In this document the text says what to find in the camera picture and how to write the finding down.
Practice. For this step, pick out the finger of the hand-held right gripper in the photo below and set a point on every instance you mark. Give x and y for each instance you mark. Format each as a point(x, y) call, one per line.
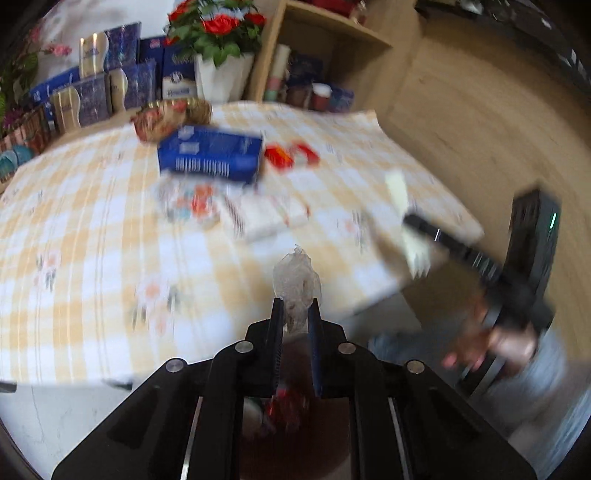
point(452, 244)

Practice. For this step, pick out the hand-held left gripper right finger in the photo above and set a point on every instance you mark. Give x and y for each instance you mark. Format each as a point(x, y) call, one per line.
point(316, 346)

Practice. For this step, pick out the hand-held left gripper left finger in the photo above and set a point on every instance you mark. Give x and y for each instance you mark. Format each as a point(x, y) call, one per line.
point(277, 346)

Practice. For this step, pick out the crushed red soda can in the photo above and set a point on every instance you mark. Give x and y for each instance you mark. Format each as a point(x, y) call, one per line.
point(284, 406)

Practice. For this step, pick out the clear plastic wrap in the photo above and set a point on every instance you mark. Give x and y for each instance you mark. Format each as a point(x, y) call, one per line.
point(295, 277)

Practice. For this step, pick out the white plastic fork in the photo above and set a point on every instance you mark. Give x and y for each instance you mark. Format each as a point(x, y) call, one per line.
point(399, 189)

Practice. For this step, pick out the brown round trash bin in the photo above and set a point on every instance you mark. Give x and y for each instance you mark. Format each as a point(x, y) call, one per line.
point(295, 454)

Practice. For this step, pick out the white tissue packet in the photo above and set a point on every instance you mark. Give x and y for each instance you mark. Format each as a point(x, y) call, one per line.
point(268, 212)

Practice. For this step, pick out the floral printed white packet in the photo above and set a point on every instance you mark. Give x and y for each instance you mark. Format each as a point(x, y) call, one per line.
point(194, 203)

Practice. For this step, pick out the blue cardboard box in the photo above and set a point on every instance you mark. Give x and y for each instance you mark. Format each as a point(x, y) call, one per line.
point(207, 152)

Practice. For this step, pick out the brown gold wrapper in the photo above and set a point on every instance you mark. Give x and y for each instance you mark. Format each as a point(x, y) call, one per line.
point(161, 117)

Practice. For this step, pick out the person's right hand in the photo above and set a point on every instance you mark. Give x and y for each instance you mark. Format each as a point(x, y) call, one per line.
point(471, 353)

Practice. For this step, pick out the small blue carton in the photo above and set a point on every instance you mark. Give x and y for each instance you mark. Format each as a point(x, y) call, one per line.
point(341, 100)

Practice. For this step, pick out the red cigarette pack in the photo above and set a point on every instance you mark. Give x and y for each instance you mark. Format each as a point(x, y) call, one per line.
point(279, 157)

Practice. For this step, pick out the red paper cup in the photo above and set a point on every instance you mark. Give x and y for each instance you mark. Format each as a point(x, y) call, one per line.
point(320, 97)

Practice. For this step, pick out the yellow checked floral tablecloth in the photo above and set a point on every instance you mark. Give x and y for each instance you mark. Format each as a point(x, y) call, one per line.
point(92, 258)

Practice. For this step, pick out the wooden shelf unit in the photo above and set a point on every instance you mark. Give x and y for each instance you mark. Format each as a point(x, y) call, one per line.
point(360, 60)

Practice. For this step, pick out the brown glass cup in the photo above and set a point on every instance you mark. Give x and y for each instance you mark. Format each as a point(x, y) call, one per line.
point(299, 96)

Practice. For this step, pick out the black glass stand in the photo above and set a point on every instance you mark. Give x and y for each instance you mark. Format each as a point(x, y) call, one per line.
point(531, 32)

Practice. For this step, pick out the dark blue printed box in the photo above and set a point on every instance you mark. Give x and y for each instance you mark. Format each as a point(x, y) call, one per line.
point(304, 69)

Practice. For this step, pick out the stack of pastel cups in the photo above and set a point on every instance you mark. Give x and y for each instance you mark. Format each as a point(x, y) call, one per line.
point(277, 74)

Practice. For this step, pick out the white angular flower pot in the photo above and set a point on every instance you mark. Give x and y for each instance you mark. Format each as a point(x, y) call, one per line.
point(221, 78)

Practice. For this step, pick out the white and blue box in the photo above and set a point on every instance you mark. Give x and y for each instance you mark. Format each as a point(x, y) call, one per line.
point(178, 76)

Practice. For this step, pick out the teal shell-shaped dishes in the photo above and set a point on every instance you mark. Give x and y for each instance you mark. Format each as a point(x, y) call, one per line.
point(14, 164)

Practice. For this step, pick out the red rose plant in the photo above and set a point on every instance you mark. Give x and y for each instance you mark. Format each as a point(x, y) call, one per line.
point(212, 27)

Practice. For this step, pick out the striped woven basket planter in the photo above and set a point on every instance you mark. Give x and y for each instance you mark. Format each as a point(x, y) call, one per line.
point(27, 127)

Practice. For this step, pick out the flat blue box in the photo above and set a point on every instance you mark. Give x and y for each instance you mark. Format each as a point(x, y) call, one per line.
point(53, 85)

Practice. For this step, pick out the pink blossom flower arrangement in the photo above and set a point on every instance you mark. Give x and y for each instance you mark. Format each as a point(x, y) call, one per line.
point(23, 69)

